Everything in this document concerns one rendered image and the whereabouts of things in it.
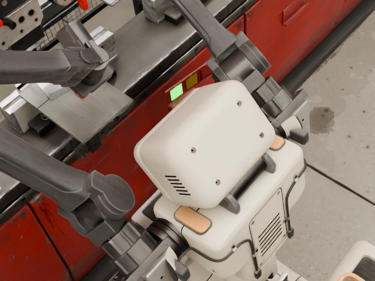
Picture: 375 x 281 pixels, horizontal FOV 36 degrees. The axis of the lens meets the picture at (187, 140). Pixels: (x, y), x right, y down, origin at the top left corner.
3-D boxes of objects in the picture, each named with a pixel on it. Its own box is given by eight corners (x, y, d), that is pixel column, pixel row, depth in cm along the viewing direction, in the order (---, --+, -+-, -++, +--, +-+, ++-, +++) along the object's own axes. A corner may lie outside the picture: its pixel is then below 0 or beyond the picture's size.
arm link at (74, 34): (63, 87, 126) (87, 63, 122) (32, 44, 126) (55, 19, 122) (92, 78, 136) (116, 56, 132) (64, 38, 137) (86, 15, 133)
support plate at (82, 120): (83, 145, 147) (82, 143, 146) (19, 96, 159) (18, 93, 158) (133, 101, 154) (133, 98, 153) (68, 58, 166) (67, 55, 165)
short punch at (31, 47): (18, 63, 153) (6, 37, 146) (13, 60, 154) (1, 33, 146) (47, 42, 157) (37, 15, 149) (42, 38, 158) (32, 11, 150)
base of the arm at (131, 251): (129, 290, 100) (174, 240, 105) (97, 256, 99) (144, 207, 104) (115, 287, 108) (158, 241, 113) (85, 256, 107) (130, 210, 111)
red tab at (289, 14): (285, 26, 228) (287, 13, 222) (282, 24, 229) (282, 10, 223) (308, 5, 234) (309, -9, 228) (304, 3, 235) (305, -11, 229)
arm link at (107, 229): (102, 253, 105) (122, 240, 102) (64, 212, 103) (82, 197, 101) (122, 226, 113) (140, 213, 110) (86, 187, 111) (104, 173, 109)
